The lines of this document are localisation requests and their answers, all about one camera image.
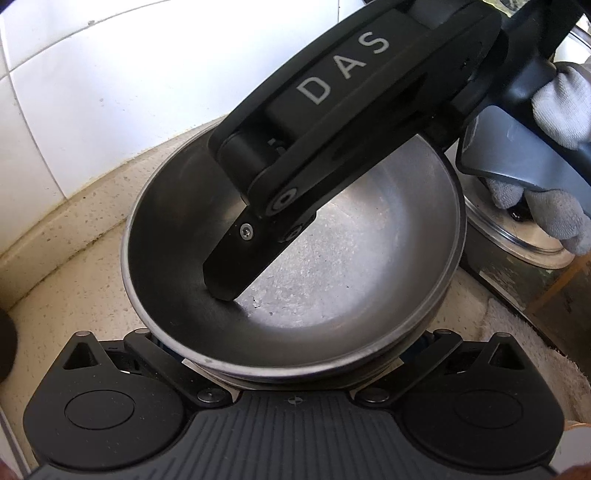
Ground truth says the stainless steel bowl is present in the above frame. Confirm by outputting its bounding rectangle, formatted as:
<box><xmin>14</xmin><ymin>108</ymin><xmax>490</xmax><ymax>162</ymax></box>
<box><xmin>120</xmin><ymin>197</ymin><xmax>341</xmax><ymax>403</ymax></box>
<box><xmin>121</xmin><ymin>131</ymin><xmax>466</xmax><ymax>371</ymax></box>
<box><xmin>126</xmin><ymin>258</ymin><xmax>465</xmax><ymax>387</ymax></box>

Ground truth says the person's right hand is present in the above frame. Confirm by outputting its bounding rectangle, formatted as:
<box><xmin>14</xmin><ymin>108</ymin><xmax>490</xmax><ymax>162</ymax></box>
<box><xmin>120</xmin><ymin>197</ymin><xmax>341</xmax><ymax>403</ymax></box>
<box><xmin>482</xmin><ymin>61</ymin><xmax>591</xmax><ymax>256</ymax></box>

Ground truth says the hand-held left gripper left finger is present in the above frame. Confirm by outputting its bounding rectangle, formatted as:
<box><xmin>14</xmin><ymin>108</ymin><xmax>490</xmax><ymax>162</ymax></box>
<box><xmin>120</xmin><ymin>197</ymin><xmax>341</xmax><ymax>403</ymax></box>
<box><xmin>62</xmin><ymin>329</ymin><xmax>234</xmax><ymax>407</ymax></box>

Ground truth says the white terry towel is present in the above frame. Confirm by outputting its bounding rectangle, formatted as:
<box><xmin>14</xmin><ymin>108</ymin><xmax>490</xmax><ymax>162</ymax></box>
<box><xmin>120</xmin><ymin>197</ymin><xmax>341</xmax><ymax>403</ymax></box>
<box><xmin>480</xmin><ymin>299</ymin><xmax>591</xmax><ymax>431</ymax></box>

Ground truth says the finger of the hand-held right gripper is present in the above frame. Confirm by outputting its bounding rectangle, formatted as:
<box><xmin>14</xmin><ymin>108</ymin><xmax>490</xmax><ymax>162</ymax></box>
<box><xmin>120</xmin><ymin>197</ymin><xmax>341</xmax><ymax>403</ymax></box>
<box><xmin>202</xmin><ymin>203</ymin><xmax>320</xmax><ymax>304</ymax></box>

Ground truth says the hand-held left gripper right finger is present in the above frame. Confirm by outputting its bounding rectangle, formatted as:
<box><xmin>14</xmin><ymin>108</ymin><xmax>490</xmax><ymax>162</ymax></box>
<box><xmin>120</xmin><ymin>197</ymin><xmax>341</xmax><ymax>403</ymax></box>
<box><xmin>351</xmin><ymin>329</ymin><xmax>525</xmax><ymax>407</ymax></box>

